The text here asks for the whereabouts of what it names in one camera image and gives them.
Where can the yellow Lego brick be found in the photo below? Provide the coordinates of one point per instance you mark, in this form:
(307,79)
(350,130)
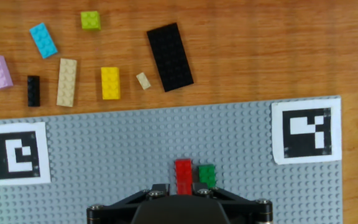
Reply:
(110,83)

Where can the orange wooden board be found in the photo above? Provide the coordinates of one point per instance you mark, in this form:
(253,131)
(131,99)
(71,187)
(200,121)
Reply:
(259,46)

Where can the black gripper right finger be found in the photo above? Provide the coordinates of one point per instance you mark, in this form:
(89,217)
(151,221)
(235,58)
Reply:
(201,188)

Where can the dark green Lego brick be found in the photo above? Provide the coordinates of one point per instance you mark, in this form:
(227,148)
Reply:
(207,175)

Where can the grey Lego baseplate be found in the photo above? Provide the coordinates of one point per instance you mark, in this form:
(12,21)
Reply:
(135,146)

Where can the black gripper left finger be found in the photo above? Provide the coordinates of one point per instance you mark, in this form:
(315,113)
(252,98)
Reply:
(158,189)

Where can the long tan Lego brick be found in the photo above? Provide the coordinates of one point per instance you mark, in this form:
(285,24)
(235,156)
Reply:
(66,82)

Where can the tiny tan Lego piece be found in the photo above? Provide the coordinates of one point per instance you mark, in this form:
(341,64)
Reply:
(143,81)

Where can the wide black Lego plate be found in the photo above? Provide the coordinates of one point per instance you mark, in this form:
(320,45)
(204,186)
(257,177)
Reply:
(169,57)

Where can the red Lego brick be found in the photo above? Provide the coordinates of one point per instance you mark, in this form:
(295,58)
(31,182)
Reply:
(183,175)

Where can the cyan Lego brick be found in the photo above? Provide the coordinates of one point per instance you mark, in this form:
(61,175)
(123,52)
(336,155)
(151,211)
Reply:
(43,40)

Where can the narrow black Lego brick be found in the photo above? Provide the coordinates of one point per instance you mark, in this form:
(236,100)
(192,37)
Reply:
(33,91)

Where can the lime Lego brick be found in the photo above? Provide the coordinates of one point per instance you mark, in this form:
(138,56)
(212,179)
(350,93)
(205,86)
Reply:
(90,20)

